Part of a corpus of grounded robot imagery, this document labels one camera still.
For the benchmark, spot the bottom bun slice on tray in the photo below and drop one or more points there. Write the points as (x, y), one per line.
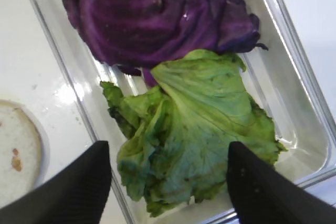
(20, 153)

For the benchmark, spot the green lettuce leaf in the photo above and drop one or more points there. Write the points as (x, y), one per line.
(178, 132)

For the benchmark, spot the purple cabbage leaf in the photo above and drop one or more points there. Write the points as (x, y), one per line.
(137, 35)

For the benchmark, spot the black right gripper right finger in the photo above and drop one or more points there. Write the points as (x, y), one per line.
(259, 194)

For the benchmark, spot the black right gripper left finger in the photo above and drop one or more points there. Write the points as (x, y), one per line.
(78, 194)

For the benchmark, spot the clear plastic container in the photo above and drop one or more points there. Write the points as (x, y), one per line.
(278, 77)

